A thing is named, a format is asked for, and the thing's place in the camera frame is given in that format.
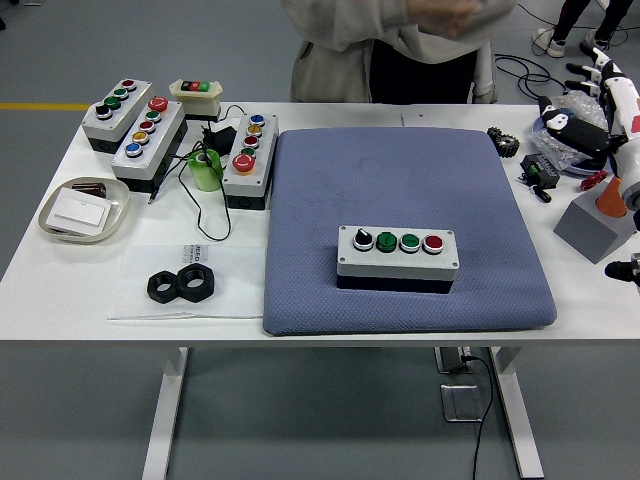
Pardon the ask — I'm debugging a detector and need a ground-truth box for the person's hand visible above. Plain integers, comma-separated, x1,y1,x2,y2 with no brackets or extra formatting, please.
404,0,484,39

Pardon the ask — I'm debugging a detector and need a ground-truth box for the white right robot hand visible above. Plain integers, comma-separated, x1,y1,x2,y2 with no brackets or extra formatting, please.
539,46,640,199

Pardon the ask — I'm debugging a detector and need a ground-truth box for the four-button grey control box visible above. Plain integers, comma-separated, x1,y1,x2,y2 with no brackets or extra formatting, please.
336,224,460,295

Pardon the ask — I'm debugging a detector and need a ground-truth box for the five-button box with mushroom button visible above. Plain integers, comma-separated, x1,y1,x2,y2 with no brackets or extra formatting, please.
222,112,280,210

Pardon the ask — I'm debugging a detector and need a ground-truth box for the long five-button grey control box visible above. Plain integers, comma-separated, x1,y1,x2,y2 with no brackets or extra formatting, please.
110,95,190,194

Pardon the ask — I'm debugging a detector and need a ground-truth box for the clear bag of silvery parts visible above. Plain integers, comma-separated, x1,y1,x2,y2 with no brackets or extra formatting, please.
529,124,594,170

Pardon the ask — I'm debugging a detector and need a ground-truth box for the red clip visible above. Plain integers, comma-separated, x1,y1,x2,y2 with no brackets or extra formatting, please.
579,170,609,192

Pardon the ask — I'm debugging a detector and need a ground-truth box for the person in background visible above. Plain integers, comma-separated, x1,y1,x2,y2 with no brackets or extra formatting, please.
532,0,636,59

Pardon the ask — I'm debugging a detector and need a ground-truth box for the black module with green terminal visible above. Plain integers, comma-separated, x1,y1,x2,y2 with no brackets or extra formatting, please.
519,153,562,190

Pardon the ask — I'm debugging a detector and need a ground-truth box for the black metal gear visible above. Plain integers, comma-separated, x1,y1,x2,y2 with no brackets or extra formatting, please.
487,126,521,159

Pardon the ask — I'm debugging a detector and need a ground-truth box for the grey block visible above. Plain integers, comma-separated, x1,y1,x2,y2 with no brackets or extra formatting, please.
552,192,629,265

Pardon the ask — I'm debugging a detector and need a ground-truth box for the blue-grey padded mat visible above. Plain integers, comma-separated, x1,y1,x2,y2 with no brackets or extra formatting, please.
262,127,559,337

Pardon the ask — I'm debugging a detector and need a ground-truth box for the black power adapter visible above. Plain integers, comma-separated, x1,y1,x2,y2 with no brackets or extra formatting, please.
201,125,240,155

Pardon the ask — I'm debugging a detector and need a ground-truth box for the green tape roll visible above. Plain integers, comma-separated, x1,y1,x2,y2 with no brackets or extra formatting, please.
187,148,224,192

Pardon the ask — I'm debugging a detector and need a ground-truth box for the grey under-table power box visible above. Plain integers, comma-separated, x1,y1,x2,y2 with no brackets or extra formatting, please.
433,345,476,375

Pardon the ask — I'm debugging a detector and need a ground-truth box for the white table leg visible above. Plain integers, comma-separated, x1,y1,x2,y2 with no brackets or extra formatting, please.
489,346,545,480
142,346,190,480

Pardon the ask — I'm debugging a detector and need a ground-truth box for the clear printed plastic bag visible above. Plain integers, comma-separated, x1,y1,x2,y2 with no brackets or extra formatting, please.
107,243,267,321

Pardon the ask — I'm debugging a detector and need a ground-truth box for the metal floor socket box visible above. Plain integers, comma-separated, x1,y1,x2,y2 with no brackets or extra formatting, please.
439,382,484,424

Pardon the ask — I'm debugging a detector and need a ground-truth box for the grey box with black knob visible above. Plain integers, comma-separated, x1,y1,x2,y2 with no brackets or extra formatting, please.
81,78,154,155

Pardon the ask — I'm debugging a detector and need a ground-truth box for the black hex nut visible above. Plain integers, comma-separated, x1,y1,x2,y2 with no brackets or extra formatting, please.
177,263,217,301
146,269,182,302

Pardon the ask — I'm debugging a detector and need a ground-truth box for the white shallow tray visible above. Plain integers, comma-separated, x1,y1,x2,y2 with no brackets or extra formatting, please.
37,176,131,245

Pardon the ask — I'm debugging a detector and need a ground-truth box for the dark brown small item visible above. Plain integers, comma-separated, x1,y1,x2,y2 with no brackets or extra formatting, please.
71,182,108,199

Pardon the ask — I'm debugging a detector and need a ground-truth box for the black floor cable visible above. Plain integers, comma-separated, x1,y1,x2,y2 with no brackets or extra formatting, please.
492,0,640,104

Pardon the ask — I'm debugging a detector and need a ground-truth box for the cream switch box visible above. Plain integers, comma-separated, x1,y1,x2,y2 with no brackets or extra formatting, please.
169,78,225,121

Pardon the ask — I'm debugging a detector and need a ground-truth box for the thin black cord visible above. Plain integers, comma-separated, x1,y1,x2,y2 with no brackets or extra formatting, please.
148,104,246,241

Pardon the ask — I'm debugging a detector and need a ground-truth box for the black power cable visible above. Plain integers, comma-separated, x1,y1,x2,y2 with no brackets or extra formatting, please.
462,353,496,480

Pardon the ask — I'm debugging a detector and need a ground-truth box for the white wall switch panel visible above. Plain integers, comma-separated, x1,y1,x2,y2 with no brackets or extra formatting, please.
47,186,113,230

